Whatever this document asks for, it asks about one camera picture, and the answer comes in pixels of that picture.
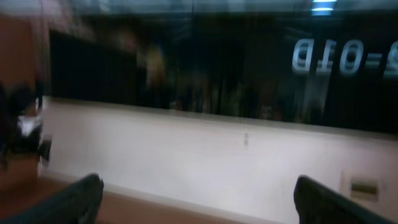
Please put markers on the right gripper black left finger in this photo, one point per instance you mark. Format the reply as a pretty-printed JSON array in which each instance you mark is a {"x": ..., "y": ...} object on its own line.
[{"x": 79, "y": 203}]

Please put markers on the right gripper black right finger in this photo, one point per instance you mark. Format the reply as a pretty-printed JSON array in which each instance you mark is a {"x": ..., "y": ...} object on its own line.
[{"x": 315, "y": 203}]

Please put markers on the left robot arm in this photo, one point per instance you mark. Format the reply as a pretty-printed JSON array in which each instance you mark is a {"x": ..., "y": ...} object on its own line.
[{"x": 22, "y": 123}]

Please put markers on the dark glass window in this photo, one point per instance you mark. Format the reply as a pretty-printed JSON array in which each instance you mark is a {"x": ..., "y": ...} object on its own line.
[{"x": 327, "y": 63}]

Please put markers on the wall power outlet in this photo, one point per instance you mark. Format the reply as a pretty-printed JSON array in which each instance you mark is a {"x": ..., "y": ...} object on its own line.
[{"x": 361, "y": 187}]

